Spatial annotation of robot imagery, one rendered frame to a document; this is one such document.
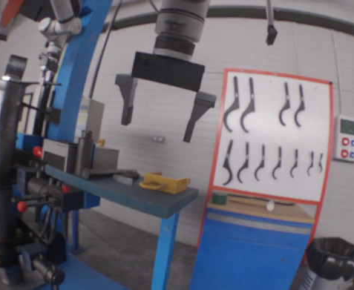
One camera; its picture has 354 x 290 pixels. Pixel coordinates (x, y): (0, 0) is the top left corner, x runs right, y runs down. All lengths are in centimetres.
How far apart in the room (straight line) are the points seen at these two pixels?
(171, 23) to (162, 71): 9
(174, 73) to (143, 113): 250
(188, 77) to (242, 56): 242
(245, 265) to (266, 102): 183
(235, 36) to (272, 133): 145
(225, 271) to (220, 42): 268
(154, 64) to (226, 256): 123
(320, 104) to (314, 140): 46
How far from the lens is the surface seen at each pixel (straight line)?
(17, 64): 129
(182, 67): 35
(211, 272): 144
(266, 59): 274
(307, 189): 251
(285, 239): 133
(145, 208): 67
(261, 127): 239
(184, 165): 251
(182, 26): 34
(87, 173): 84
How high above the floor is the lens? 125
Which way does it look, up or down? 1 degrees up
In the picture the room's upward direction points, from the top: 9 degrees clockwise
